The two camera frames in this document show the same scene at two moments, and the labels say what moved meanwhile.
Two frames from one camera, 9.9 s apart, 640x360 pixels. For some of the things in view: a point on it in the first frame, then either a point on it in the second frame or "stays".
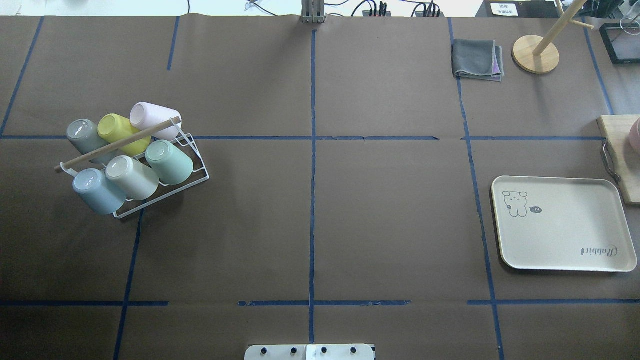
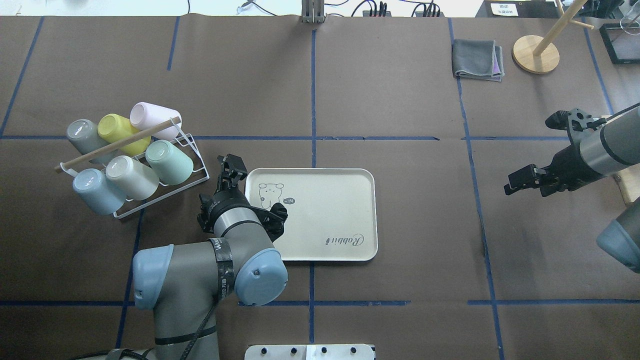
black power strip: [366, 13] stays
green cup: [173, 166] stays
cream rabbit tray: [562, 223] → [332, 213]
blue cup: [98, 192] stays
